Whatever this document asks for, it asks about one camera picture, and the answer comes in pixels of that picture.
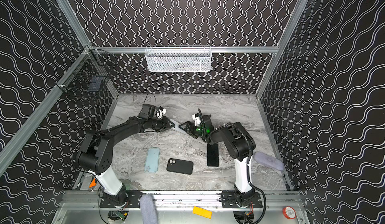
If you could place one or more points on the yellow block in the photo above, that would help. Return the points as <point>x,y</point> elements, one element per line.
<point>202,212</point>

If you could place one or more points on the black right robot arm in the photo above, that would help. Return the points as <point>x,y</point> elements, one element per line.
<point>239,145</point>

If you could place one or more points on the orange handled tool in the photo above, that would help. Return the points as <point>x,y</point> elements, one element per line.
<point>92,185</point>

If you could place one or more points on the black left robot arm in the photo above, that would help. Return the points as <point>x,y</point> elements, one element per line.
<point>95,155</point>

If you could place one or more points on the light blue phone case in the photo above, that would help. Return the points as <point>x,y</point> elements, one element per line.
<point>152,160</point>

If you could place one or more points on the white smartphone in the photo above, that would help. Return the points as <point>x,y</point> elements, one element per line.
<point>178,129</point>

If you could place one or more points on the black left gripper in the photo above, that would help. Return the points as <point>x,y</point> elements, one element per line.
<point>164,123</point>

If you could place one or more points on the lavender cloth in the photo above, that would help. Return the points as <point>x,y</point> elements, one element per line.
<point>268,161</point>

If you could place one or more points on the white wire mesh basket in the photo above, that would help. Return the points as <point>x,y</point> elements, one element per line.
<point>178,58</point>

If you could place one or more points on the black wire mesh basket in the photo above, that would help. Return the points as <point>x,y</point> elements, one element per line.
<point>91,77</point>

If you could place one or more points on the black phone case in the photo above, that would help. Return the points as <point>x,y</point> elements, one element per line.
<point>180,166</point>

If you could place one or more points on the red tape roll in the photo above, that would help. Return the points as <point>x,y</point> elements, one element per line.
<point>289,213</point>

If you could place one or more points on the dark blue smartphone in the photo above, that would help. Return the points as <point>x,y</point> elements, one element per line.
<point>213,155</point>

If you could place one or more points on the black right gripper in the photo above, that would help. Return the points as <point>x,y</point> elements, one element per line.
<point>192,129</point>

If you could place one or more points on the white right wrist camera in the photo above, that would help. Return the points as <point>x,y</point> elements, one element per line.
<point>197,119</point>

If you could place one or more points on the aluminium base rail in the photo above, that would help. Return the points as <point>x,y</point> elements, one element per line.
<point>177,201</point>

